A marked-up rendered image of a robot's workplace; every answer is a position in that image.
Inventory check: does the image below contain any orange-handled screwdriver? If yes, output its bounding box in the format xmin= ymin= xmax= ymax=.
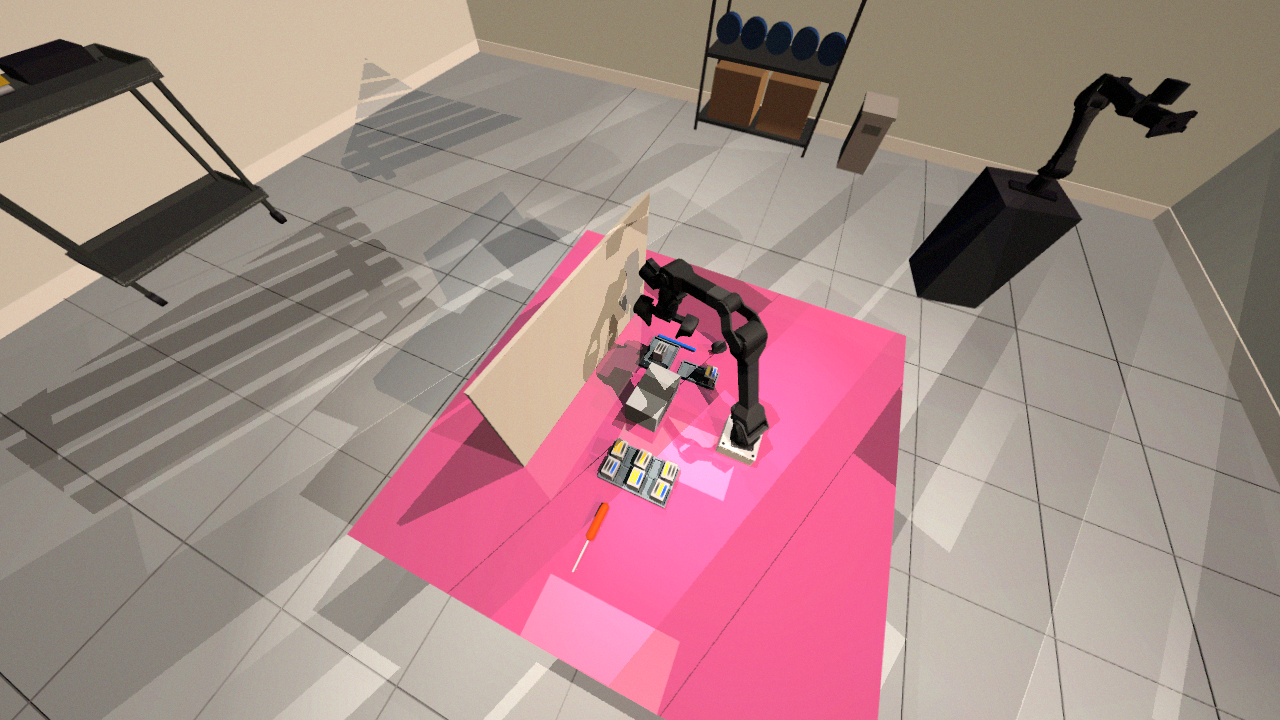
xmin=572 ymin=503 xmax=609 ymax=573

